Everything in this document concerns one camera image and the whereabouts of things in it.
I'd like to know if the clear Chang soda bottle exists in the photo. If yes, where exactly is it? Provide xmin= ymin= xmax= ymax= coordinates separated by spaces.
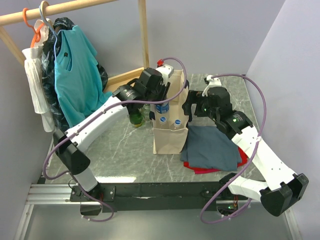
xmin=143 ymin=104 xmax=152 ymax=124

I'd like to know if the green Perrier glass bottle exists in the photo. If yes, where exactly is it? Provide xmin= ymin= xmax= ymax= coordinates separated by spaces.
xmin=129 ymin=108 xmax=145 ymax=128

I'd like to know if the cream canvas tote bag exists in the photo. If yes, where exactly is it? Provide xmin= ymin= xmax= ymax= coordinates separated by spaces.
xmin=148 ymin=69 xmax=193 ymax=155

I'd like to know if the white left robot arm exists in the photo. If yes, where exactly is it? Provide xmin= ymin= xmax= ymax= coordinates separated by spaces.
xmin=53 ymin=64 xmax=174 ymax=201

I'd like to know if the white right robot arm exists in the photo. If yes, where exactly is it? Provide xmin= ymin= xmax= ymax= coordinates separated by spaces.
xmin=182 ymin=86 xmax=309 ymax=217

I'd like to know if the grey folded cloth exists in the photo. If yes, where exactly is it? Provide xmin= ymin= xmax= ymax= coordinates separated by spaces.
xmin=180 ymin=125 xmax=242 ymax=172

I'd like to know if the red folded cloth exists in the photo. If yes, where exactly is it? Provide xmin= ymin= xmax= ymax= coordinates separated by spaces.
xmin=183 ymin=148 xmax=248 ymax=175

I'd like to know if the turquoise hanging shirt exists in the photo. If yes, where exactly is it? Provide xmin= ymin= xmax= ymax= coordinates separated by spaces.
xmin=54 ymin=25 xmax=112 ymax=128

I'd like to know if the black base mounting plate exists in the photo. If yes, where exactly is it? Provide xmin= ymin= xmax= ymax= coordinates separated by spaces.
xmin=69 ymin=182 xmax=250 ymax=213

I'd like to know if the dark floral hanging garment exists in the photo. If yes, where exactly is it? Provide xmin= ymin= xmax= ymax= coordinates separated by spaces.
xmin=41 ymin=17 xmax=109 ymax=132

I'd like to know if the light blue clothes hanger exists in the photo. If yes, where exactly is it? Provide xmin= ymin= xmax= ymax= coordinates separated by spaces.
xmin=38 ymin=0 xmax=59 ymax=59

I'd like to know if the white hanging garment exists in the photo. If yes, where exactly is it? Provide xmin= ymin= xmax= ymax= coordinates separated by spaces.
xmin=22 ymin=19 xmax=56 ymax=133

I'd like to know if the orange clothes hanger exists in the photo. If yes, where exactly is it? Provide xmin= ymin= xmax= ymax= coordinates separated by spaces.
xmin=22 ymin=7 xmax=43 ymax=48

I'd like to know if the wooden clothes rack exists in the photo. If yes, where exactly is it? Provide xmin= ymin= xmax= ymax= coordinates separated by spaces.
xmin=0 ymin=0 xmax=152 ymax=131

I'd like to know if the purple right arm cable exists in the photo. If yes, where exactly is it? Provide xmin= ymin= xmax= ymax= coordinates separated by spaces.
xmin=199 ymin=73 xmax=268 ymax=224

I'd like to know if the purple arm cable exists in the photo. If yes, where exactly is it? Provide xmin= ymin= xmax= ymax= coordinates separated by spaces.
xmin=42 ymin=56 xmax=188 ymax=223
xmin=199 ymin=73 xmax=268 ymax=224

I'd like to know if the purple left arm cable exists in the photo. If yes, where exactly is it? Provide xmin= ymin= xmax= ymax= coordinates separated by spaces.
xmin=42 ymin=56 xmax=188 ymax=223

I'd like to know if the aluminium frame rail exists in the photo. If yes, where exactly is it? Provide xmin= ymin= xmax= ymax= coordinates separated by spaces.
xmin=13 ymin=129 xmax=303 ymax=240

